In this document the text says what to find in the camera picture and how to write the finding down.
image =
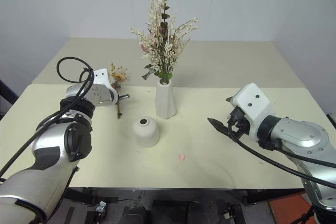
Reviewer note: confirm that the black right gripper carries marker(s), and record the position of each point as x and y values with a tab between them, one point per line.
237	121

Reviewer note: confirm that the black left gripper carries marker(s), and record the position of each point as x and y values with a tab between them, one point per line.
115	95

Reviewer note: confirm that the small orange flower bouquet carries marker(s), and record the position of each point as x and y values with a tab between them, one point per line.
118	77

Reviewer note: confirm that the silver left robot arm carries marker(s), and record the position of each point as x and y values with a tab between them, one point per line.
50	140

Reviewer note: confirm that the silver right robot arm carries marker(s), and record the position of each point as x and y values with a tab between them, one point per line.
296	132

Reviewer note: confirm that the large white dried flower bouquet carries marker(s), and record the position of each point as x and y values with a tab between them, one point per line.
160	51

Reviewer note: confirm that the tall white faceted vase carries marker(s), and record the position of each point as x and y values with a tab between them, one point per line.
165	100

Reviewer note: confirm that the short round white vase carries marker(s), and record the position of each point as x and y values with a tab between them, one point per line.
145	133

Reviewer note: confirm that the metal table caster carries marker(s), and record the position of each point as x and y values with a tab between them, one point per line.
101	205
227	212

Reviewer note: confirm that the dark object at table edge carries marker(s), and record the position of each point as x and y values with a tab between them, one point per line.
332	120

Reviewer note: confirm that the orange floor mat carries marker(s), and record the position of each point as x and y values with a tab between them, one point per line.
287	208

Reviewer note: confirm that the dark rounded shape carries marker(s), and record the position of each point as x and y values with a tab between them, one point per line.
135	215

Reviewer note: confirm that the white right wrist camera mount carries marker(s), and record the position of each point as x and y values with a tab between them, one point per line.
253	103

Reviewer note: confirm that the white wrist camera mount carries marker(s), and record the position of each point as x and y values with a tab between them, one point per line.
253	103
101	75

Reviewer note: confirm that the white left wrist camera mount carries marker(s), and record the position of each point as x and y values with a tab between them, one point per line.
101	75

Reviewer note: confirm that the black table frame bar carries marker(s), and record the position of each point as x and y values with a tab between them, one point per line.
183	195

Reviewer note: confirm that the black frame beside table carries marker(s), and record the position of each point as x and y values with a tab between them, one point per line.
6	93

